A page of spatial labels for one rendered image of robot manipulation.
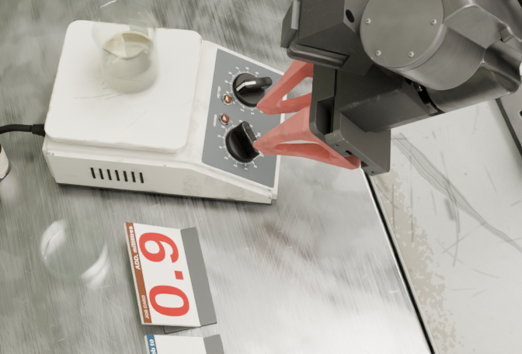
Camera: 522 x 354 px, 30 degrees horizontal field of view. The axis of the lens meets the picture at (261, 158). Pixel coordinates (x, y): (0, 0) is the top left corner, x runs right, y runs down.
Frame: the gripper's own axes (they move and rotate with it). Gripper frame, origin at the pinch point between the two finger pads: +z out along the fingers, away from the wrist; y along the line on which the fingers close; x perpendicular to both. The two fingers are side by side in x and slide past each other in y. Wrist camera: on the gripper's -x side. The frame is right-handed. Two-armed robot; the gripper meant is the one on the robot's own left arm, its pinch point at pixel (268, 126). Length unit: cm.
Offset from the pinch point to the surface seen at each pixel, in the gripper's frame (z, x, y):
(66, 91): 16.3, -7.3, -4.4
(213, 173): 8.5, 3.4, 0.4
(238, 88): 6.9, 3.7, -7.7
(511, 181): -8.7, 24.7, -4.2
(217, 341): 10.5, 8.4, 13.4
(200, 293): 11.9, 7.2, 9.4
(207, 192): 11.0, 5.6, 0.7
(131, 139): 11.6, -3.4, -0.4
